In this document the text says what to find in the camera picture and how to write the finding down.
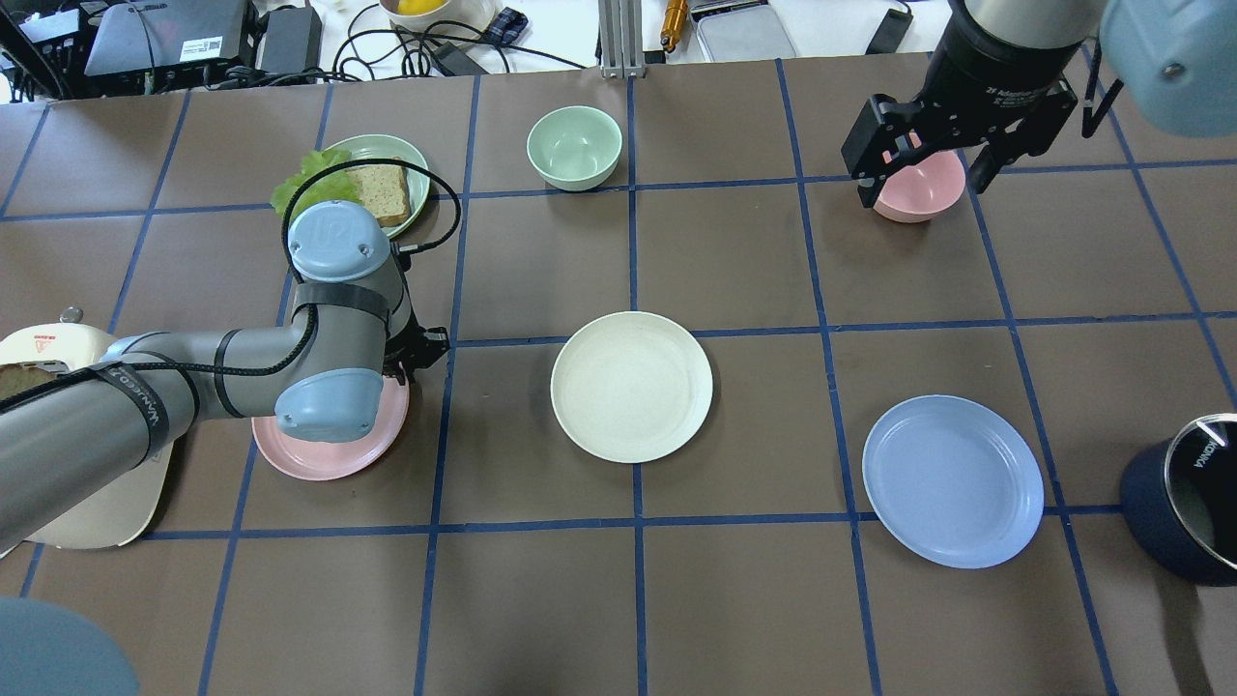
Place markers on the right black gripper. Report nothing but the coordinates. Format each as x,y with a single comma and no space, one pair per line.
995,70

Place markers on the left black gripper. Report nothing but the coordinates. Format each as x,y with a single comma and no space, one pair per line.
422,347

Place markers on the pink plate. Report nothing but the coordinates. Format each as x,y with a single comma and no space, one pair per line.
323,461

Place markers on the blue plate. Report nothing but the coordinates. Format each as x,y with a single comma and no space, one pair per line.
953,481

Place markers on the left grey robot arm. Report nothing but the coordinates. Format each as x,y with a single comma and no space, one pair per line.
351,322

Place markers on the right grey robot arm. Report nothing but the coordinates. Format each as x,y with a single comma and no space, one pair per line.
1006,75

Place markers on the pink bowl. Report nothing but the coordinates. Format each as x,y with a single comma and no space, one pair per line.
924,191

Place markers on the bread slice on plate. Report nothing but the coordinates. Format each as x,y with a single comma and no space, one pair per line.
383,190

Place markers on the green lettuce leaf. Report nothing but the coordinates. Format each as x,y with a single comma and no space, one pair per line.
338,186

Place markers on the green plate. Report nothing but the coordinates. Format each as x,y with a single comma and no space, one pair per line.
381,146

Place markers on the cream plate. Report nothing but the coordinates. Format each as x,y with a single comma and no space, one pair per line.
631,387

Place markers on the green bowl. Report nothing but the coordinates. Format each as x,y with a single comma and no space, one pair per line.
575,148

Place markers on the black laptop power brick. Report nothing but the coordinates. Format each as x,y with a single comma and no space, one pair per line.
291,40

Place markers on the bowl with toy fruit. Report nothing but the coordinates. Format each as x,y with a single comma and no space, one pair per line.
419,15

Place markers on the cream toaster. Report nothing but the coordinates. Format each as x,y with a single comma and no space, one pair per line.
123,510

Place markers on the toast in toaster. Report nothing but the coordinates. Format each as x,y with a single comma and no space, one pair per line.
22,383

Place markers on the dark blue pot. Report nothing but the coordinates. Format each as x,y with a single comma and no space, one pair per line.
1179,501

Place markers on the black computer box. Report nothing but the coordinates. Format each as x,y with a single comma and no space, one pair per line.
165,36

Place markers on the aluminium frame post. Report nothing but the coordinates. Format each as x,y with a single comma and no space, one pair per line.
621,35

